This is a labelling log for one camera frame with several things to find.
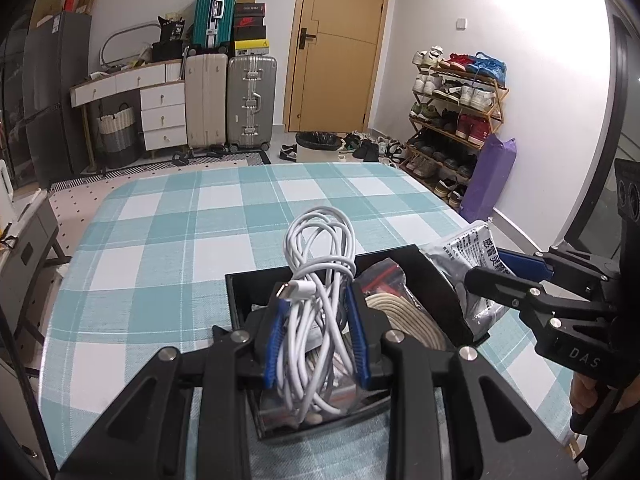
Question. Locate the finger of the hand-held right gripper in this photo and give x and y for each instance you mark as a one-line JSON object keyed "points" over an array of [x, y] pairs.
{"points": [[500, 284], [520, 262]]}

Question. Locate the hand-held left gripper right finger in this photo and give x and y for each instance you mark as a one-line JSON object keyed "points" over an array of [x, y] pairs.
{"points": [[357, 340]]}

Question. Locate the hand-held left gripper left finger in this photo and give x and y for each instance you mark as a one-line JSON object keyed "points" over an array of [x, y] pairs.
{"points": [[271, 355]]}

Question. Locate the silver foil packet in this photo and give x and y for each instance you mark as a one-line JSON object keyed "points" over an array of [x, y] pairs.
{"points": [[465, 250]]}

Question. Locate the black storage box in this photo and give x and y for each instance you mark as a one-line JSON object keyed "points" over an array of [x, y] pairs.
{"points": [[440, 300]]}

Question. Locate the red and white packet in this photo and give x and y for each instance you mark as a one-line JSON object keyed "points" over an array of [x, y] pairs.
{"points": [[387, 285]]}

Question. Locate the person's right hand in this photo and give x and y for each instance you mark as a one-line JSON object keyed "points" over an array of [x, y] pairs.
{"points": [[582, 395]]}

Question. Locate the purple bag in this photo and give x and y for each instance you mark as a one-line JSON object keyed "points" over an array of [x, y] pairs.
{"points": [[487, 180]]}

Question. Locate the wooden shoe rack with shoes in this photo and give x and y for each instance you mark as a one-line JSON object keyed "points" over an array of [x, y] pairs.
{"points": [[450, 125]]}

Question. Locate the pile of shoes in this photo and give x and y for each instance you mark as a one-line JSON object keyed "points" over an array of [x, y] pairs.
{"points": [[370, 147]]}

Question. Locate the trash bin with black liner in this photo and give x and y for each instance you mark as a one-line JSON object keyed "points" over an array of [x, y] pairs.
{"points": [[317, 152]]}

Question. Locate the silver suitcase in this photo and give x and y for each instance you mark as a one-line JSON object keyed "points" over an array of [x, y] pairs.
{"points": [[250, 110]]}

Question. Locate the white dresser with drawers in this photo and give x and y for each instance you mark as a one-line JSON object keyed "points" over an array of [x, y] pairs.
{"points": [[162, 120]]}

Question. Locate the wooden door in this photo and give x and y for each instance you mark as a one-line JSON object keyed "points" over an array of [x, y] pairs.
{"points": [[340, 75]]}

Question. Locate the beige suitcase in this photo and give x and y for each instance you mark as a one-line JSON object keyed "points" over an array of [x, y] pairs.
{"points": [[205, 100]]}

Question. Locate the grey and white laundry basket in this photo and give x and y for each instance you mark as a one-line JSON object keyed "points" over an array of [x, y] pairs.
{"points": [[117, 140]]}

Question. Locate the grey side cabinet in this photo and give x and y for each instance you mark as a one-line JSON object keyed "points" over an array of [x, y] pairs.
{"points": [[30, 245]]}

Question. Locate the black box under paper bag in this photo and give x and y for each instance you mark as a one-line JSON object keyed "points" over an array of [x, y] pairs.
{"points": [[167, 51]]}

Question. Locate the plain black shoe box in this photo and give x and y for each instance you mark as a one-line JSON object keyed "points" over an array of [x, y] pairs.
{"points": [[248, 33]]}

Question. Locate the grey refrigerator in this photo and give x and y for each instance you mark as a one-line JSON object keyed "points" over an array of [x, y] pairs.
{"points": [[55, 100]]}

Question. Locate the black shoe box red logo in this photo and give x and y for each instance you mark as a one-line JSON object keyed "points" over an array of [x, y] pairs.
{"points": [[248, 21]]}

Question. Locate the black paper bag white print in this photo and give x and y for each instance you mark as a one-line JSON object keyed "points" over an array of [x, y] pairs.
{"points": [[172, 30]]}

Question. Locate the oval mirror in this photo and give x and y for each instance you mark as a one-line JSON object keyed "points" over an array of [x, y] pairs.
{"points": [[125, 42]]}

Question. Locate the teal suitcase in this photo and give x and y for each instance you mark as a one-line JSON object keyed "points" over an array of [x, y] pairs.
{"points": [[205, 15]]}

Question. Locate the black shoe box red stripe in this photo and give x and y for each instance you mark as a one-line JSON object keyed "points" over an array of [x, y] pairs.
{"points": [[249, 9]]}

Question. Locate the dark glass wardrobe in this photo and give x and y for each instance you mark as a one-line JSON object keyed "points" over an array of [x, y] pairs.
{"points": [[10, 85]]}

